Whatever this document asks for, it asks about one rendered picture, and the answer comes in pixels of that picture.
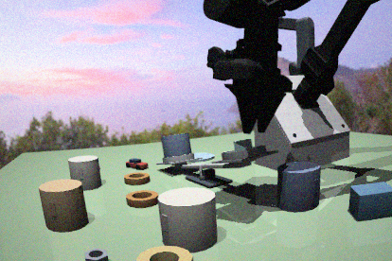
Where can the blue box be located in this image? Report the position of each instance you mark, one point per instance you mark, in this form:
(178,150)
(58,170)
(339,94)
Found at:
(370,201)

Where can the brown cylinder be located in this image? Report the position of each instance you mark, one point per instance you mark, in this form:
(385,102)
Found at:
(63,204)

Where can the orange ring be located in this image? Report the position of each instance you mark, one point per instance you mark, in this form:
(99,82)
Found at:
(142,199)
(137,178)

